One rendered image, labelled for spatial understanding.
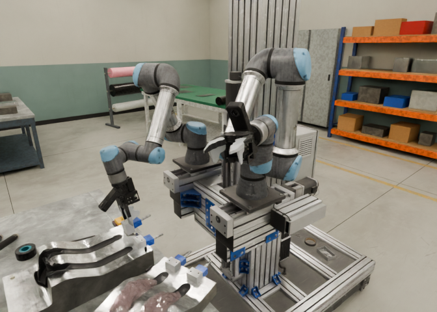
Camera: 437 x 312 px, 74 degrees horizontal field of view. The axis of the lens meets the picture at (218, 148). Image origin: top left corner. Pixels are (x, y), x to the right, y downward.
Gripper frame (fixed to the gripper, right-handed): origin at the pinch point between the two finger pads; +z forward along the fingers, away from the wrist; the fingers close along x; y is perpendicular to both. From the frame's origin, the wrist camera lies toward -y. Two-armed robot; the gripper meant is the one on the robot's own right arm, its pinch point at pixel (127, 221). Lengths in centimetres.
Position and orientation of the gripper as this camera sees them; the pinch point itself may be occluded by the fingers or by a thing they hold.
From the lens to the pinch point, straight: 141.4
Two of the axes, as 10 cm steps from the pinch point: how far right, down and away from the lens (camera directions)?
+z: 2.0, 9.3, 3.1
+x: -6.3, -1.2, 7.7
